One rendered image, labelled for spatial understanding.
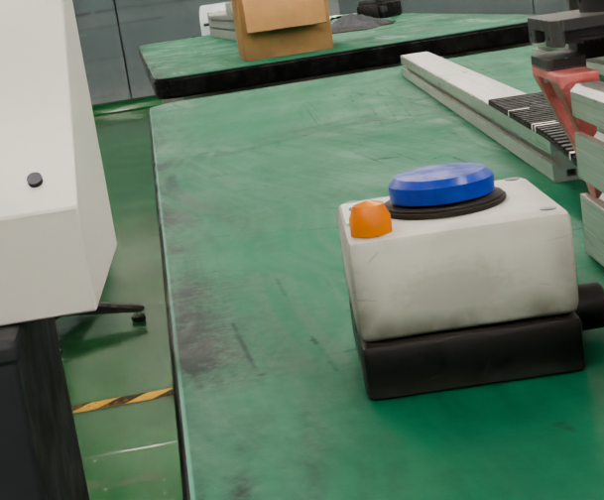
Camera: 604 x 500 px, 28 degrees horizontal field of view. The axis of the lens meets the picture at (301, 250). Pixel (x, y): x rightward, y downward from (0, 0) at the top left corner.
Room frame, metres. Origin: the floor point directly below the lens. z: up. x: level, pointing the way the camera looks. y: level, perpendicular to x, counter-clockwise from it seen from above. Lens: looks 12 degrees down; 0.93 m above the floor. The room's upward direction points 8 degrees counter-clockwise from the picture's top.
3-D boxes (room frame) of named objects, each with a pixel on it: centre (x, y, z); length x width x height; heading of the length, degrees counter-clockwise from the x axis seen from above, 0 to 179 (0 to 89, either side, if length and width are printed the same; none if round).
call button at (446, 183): (0.45, -0.06, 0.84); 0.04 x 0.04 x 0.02
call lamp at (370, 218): (0.42, -0.03, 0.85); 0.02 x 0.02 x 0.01
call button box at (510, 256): (0.45, -0.06, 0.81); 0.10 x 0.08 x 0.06; 89
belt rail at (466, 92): (1.24, -0.20, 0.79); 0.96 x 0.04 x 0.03; 179
